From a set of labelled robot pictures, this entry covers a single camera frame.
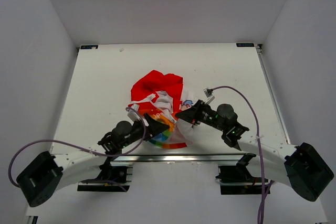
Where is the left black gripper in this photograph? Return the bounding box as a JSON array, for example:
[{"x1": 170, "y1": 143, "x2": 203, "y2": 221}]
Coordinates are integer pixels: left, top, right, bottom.
[{"x1": 120, "y1": 113, "x2": 169, "y2": 149}]

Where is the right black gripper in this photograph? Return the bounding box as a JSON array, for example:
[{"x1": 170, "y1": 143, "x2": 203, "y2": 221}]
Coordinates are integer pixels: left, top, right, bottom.
[{"x1": 175, "y1": 100, "x2": 227, "y2": 132}]

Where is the colourful children's zip jacket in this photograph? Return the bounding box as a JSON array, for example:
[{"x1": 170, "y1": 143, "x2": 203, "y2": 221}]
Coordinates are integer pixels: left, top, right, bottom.
[{"x1": 129, "y1": 70, "x2": 198, "y2": 150}]

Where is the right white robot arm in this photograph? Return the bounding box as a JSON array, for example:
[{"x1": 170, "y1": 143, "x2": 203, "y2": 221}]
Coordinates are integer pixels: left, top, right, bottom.
[{"x1": 176, "y1": 100, "x2": 334, "y2": 201}]

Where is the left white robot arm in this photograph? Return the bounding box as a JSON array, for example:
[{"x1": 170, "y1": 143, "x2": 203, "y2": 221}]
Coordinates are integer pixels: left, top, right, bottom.
[{"x1": 16, "y1": 113, "x2": 170, "y2": 207}]

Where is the right blue corner label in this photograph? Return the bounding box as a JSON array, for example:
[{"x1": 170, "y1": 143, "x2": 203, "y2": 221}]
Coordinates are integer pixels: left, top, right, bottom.
[{"x1": 236, "y1": 42, "x2": 255, "y2": 47}]

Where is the blue corner label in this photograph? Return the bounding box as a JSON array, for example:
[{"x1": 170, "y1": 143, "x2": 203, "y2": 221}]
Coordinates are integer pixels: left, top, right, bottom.
[
  {"x1": 80, "y1": 45, "x2": 98, "y2": 50},
  {"x1": 236, "y1": 42, "x2": 255, "y2": 47}
]

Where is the left blue corner label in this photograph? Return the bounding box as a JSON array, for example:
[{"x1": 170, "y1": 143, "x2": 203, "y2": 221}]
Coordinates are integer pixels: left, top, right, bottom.
[{"x1": 80, "y1": 45, "x2": 98, "y2": 50}]

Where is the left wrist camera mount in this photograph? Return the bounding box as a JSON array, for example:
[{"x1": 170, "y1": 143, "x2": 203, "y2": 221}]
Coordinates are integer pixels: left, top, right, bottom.
[{"x1": 126, "y1": 104, "x2": 143, "y2": 122}]

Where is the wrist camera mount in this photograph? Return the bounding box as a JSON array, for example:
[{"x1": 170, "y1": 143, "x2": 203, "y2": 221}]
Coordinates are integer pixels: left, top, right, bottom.
[
  {"x1": 203, "y1": 88, "x2": 215, "y2": 105},
  {"x1": 126, "y1": 104, "x2": 143, "y2": 122}
]

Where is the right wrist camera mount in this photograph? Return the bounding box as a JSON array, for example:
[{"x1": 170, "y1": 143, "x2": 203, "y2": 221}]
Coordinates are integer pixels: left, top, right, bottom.
[{"x1": 203, "y1": 88, "x2": 215, "y2": 105}]

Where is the aluminium front rail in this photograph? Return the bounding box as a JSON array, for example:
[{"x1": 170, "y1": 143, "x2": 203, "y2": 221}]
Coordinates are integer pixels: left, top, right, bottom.
[{"x1": 47, "y1": 153, "x2": 299, "y2": 164}]

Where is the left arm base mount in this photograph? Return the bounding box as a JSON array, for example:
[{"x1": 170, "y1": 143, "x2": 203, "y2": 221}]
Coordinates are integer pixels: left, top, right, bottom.
[{"x1": 77, "y1": 158, "x2": 133, "y2": 193}]

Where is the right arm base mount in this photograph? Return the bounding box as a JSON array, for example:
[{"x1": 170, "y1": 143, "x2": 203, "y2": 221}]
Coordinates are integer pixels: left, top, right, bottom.
[{"x1": 215, "y1": 153, "x2": 262, "y2": 195}]

